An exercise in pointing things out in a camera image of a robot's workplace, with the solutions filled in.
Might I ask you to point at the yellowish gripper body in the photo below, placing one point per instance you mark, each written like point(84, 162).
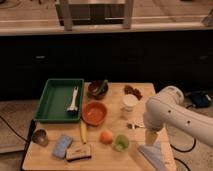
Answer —
point(150, 137)

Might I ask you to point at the red bowl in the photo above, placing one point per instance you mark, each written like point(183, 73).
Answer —
point(94, 113)

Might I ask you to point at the yellow banana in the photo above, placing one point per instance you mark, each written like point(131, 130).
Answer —
point(83, 130)

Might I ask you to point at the blue black device on floor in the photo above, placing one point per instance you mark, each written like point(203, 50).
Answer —
point(200, 99)

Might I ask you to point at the orange fruit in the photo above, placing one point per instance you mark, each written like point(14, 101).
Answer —
point(106, 137)

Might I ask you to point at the silver metal fork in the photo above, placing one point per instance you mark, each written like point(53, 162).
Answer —
point(134, 126)

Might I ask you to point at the small metal cup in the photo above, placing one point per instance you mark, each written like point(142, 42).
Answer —
point(40, 137)

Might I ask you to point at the green cup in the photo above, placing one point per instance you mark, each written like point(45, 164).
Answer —
point(121, 143)

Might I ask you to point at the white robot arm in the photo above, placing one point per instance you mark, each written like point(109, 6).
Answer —
point(165, 107)

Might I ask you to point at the metal frame stand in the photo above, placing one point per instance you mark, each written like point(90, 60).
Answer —
point(94, 12)

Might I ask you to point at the green plastic tray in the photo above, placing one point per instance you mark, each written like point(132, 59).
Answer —
point(56, 97)

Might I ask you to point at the white plastic brush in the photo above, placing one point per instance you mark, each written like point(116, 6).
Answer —
point(73, 106)

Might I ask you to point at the brown dried snack pile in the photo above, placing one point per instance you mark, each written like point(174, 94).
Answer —
point(130, 90)

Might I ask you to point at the grey folded cloth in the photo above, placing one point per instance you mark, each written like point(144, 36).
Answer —
point(154, 155)

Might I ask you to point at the blue sponge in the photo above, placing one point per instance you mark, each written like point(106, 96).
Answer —
point(61, 146)

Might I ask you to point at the brown wooden block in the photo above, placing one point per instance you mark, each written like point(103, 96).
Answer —
point(77, 153)

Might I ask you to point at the dark brown bowl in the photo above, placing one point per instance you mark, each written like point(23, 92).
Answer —
point(97, 89)

